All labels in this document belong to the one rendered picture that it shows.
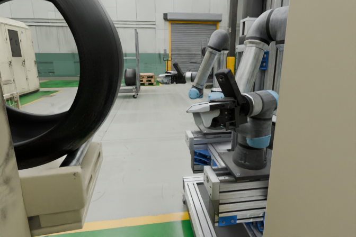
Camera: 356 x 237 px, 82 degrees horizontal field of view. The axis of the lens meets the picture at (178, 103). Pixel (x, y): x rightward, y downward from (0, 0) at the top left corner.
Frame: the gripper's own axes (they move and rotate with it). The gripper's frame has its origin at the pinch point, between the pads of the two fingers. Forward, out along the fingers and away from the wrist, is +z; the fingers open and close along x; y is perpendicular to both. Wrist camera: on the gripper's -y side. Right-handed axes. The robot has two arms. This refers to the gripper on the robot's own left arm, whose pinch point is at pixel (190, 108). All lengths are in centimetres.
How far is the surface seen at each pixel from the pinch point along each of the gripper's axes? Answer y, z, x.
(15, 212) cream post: 15.7, 37.9, 8.1
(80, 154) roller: 12.0, 23.6, 23.5
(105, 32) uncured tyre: -20.2, 16.1, 10.8
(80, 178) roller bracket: 12.3, 26.2, 7.0
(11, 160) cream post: 5.4, 37.2, 8.4
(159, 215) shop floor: 95, -32, 93
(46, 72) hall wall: -104, -1, 1236
